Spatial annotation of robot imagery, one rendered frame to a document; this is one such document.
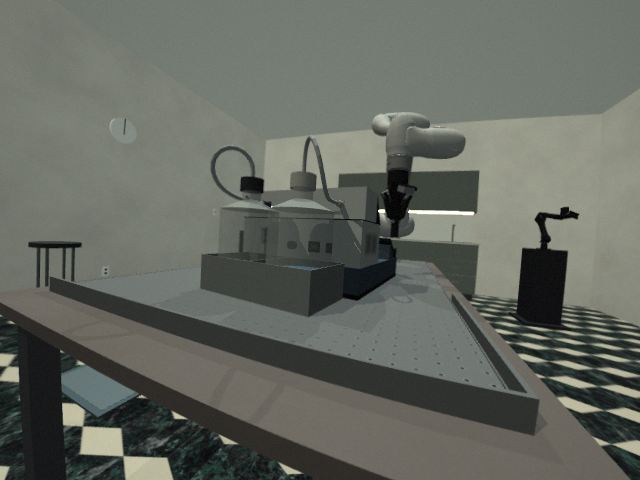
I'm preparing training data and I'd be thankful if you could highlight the clear plastic bottle with grey cap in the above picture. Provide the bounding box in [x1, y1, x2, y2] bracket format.
[265, 171, 334, 270]

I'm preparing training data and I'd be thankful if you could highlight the clear plastic bottle with black cap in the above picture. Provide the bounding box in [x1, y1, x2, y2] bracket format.
[218, 176, 269, 261]

